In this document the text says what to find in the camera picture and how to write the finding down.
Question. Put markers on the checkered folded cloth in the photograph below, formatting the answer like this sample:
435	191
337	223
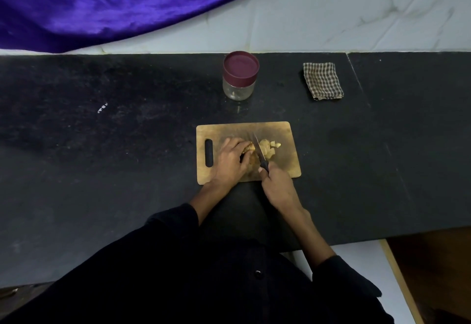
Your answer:
323	80

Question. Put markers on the person's left forearm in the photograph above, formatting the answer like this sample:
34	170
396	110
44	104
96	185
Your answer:
208	200

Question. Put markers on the person's left thumb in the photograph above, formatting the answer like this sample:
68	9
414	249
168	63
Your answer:
246	165

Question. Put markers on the person's right forearm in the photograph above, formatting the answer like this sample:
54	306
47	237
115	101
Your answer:
312	237

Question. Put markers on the purple satin cloth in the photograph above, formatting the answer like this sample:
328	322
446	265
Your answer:
110	1

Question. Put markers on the person's left hand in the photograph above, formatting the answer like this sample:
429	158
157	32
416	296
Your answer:
229	163

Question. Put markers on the pile of chopped ginger pieces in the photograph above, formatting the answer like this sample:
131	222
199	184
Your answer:
268	147

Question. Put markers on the wooden cutting board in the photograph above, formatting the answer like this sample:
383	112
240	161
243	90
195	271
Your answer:
248	152

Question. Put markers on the person's right hand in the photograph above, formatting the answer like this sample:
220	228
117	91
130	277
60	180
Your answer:
278	187

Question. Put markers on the person's right fingers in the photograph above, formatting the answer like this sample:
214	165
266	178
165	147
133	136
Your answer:
265	176

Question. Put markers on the glass jar with maroon lid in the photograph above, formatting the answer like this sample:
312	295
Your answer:
240	76

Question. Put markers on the person's black garment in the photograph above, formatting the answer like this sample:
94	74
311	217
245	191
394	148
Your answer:
206	276

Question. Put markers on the brown ginger root piece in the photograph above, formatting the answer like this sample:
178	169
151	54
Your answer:
249	154

